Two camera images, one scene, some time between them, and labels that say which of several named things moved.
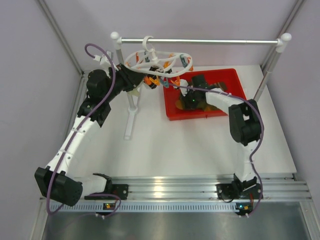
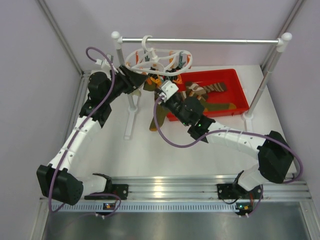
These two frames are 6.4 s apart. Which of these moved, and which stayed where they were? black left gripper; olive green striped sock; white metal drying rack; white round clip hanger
Moved: olive green striped sock
Stayed: black left gripper; white metal drying rack; white round clip hanger
